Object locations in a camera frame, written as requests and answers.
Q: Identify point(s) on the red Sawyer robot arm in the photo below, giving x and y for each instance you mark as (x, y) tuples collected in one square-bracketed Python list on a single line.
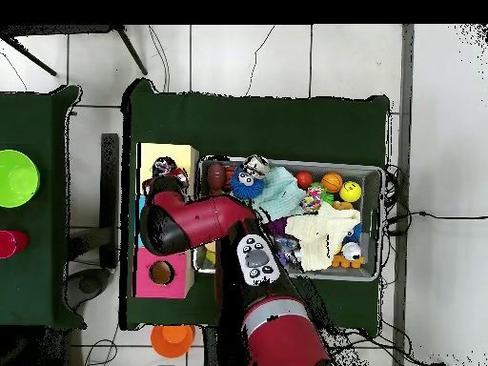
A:
[(198, 221)]

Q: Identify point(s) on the wooden box with three holes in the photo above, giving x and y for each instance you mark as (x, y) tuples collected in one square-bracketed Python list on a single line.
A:
[(187, 156)]

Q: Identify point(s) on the clear mesh bin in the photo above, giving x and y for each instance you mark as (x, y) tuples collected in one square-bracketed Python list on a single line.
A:
[(369, 236)]

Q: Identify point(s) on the brown toy football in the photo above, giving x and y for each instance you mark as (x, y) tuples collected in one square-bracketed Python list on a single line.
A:
[(216, 175)]

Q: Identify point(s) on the blue spiky toy with eyes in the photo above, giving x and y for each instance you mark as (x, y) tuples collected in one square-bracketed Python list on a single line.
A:
[(246, 188)]

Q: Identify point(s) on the black flat stand bar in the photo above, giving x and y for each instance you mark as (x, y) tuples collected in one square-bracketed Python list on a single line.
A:
[(109, 190)]

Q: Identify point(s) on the crushed silver drink can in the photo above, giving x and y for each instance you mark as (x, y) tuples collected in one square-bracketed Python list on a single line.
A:
[(256, 166)]

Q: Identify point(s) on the dark green table cloth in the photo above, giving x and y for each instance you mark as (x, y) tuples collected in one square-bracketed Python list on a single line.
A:
[(267, 129), (38, 114)]

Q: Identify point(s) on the light blue cloth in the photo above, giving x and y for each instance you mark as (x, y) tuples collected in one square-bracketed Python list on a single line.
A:
[(280, 190)]

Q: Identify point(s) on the small red-orange ball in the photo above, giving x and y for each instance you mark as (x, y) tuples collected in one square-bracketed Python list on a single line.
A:
[(304, 180)]

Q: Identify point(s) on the black tripod stand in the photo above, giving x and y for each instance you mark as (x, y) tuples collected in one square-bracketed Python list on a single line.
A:
[(131, 51)]

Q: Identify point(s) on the grey round stand base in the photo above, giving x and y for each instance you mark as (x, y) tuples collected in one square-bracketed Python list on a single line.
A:
[(89, 284)]

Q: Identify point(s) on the cream cloth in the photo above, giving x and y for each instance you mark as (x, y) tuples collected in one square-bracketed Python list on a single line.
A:
[(316, 236)]

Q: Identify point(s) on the orange toy basketball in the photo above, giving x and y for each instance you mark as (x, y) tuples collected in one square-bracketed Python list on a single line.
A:
[(332, 182)]

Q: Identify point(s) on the lime green plastic bowl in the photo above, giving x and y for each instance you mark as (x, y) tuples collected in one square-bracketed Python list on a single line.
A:
[(17, 179)]

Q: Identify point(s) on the orange plastic cup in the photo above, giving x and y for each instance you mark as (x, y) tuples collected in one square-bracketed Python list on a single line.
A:
[(171, 341)]

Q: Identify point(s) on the yellow smiley ball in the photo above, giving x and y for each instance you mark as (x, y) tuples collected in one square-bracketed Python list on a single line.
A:
[(350, 191)]

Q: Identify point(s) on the pink-red plastic cup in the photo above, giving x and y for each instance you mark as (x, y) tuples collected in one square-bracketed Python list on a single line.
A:
[(19, 242)]

